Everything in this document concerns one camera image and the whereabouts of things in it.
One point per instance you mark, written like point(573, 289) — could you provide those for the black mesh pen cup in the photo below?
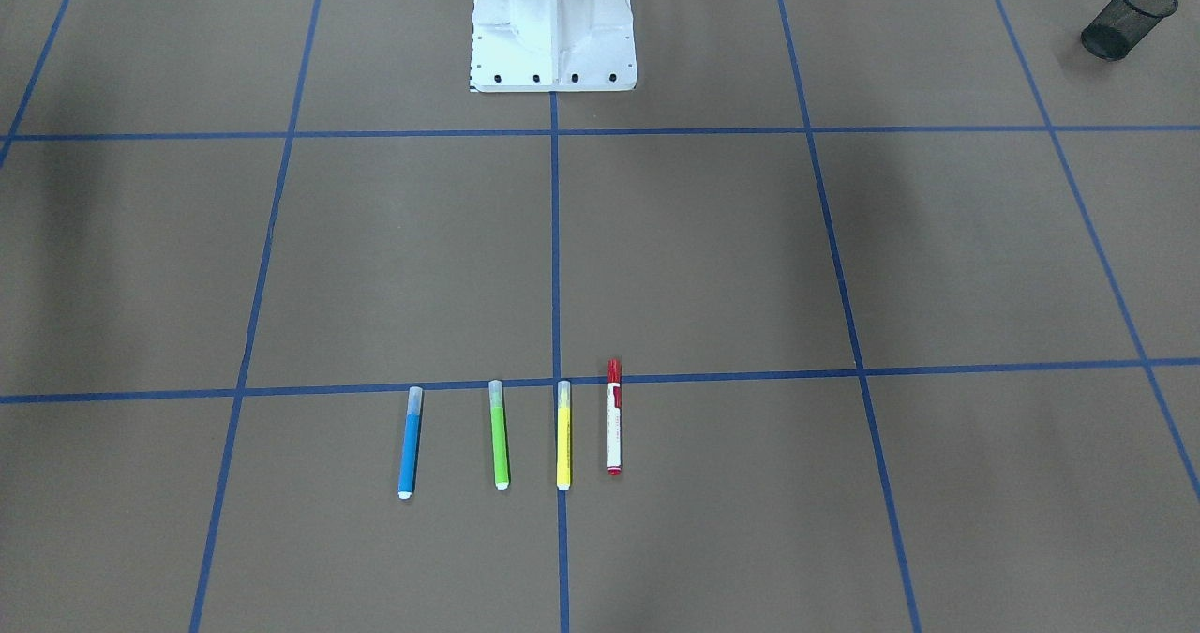
point(1122, 24)

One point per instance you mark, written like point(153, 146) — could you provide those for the brown table mat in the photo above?
point(904, 293)

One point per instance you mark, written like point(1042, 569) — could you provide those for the blue marker pen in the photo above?
point(413, 418)

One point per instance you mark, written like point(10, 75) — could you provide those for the red and white marker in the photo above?
point(614, 417)

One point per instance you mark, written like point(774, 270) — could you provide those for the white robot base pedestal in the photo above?
point(553, 46)

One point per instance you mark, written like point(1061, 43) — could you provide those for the yellow marker pen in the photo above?
point(563, 437)

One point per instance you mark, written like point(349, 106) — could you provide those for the green marker pen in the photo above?
point(497, 423)

